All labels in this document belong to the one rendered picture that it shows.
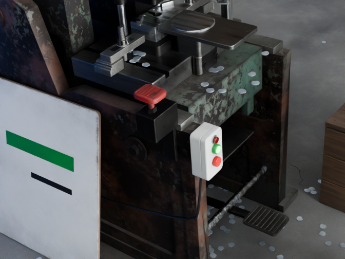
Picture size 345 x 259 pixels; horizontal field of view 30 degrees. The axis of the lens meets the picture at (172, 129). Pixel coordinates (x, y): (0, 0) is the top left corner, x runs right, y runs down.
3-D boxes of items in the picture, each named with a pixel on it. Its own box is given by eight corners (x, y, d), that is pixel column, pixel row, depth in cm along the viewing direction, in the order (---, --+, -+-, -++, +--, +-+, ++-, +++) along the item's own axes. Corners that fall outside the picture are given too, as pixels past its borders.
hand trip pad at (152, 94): (171, 115, 160) (168, 89, 155) (156, 127, 156) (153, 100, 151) (149, 108, 163) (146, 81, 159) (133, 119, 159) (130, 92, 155)
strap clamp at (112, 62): (149, 51, 185) (146, 18, 179) (111, 76, 174) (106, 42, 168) (133, 47, 188) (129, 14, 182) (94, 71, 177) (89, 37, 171)
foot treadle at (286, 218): (290, 228, 206) (290, 216, 203) (274, 247, 199) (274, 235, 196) (146, 169, 236) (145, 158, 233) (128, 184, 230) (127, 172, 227)
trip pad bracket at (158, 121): (181, 160, 171) (177, 97, 160) (159, 180, 165) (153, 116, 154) (164, 153, 175) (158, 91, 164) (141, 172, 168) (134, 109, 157)
